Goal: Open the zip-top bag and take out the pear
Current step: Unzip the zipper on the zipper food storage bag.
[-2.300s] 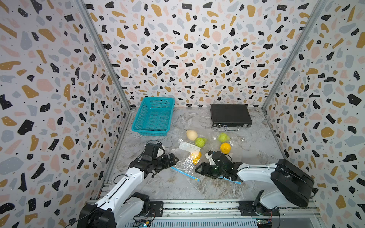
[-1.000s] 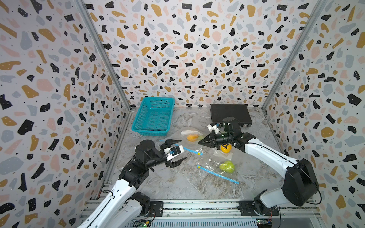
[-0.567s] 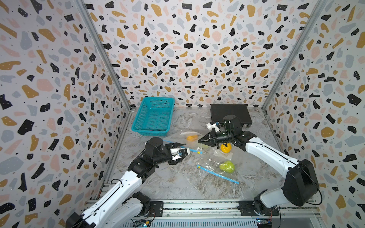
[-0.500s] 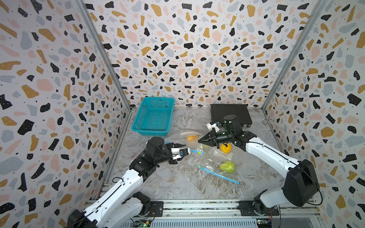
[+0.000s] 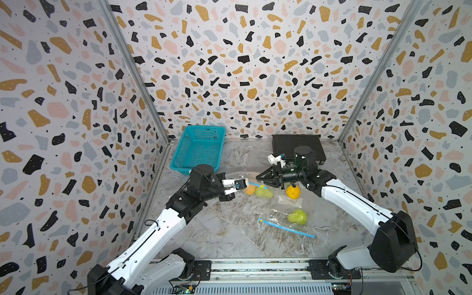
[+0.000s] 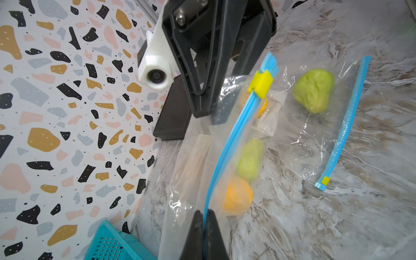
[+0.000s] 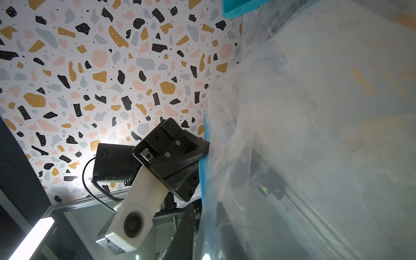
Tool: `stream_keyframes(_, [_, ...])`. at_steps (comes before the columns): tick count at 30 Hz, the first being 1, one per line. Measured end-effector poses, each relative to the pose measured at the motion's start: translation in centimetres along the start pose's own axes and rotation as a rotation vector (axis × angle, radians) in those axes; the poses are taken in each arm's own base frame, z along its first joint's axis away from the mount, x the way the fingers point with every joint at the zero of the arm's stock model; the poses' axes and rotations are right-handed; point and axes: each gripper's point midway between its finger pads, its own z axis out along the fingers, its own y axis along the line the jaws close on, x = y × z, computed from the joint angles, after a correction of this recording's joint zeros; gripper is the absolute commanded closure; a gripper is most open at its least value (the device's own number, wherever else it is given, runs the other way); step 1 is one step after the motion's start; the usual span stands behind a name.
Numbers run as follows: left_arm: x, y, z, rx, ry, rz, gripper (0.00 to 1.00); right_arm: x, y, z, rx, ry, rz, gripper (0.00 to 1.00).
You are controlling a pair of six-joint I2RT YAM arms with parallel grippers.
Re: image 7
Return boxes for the teal plastic basket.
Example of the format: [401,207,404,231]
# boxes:
[222,0,270,18]

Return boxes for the clear zip-top bag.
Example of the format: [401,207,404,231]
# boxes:
[194,1,416,260]

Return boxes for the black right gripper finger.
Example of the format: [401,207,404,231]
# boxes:
[162,204,195,260]

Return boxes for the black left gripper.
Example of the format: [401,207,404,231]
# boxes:
[132,118,210,202]

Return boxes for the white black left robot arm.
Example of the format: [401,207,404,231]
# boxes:
[91,118,210,217]

